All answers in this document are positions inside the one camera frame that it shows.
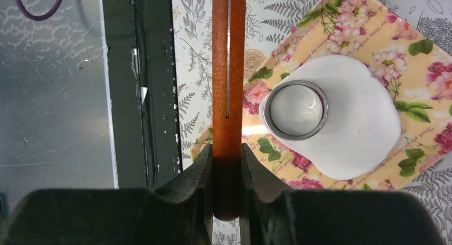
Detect floral cutting board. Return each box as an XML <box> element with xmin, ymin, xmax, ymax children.
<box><xmin>190</xmin><ymin>0</ymin><xmax>452</xmax><ymax>192</ymax></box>

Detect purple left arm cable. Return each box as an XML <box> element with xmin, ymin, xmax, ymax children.
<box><xmin>11</xmin><ymin>0</ymin><xmax>68</xmax><ymax>22</ymax></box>

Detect metal scraper red handle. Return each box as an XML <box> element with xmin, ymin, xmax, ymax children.
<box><xmin>212</xmin><ymin>0</ymin><xmax>246</xmax><ymax>221</ymax></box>

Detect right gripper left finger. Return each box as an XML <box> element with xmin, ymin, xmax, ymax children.
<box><xmin>1</xmin><ymin>146</ymin><xmax>213</xmax><ymax>244</ymax></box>

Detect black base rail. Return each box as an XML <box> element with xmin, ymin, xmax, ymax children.
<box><xmin>102</xmin><ymin>0</ymin><xmax>182</xmax><ymax>190</ymax></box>

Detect white dough ball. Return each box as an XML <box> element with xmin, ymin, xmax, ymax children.
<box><xmin>260</xmin><ymin>55</ymin><xmax>401</xmax><ymax>180</ymax></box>

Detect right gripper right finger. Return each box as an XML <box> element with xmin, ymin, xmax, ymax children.
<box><xmin>240</xmin><ymin>144</ymin><xmax>443</xmax><ymax>244</ymax></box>

